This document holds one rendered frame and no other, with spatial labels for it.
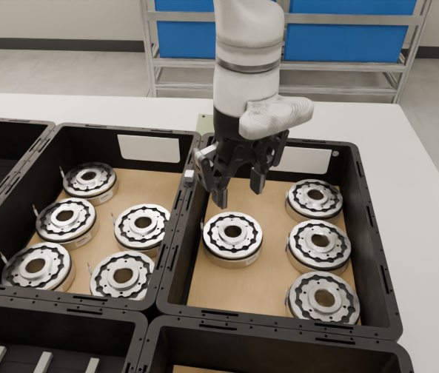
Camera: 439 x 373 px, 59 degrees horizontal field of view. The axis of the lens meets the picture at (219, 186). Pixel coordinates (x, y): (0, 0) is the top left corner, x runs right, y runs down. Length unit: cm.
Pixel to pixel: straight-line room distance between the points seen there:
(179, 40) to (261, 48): 220
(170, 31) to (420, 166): 182
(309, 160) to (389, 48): 201
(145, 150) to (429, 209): 68
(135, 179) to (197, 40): 183
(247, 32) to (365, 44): 230
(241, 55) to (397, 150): 87
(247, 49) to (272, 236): 39
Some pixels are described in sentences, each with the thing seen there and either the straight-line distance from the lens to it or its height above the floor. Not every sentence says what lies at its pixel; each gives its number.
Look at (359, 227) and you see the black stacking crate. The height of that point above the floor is 89.
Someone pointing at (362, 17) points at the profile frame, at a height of 61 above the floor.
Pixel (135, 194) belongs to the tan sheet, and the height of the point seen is 83.
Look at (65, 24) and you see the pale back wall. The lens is 376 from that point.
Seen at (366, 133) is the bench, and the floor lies 70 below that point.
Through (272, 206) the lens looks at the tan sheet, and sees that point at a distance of 76.
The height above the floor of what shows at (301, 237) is 86.
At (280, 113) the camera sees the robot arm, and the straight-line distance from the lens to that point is 41.
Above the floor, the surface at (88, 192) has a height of 86.
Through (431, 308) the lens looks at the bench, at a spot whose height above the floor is 70.
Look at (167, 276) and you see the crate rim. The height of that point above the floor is 93.
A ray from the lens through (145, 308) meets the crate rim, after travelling 50.
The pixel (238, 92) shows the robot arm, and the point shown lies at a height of 116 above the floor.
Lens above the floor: 136
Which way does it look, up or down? 42 degrees down
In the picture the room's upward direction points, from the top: straight up
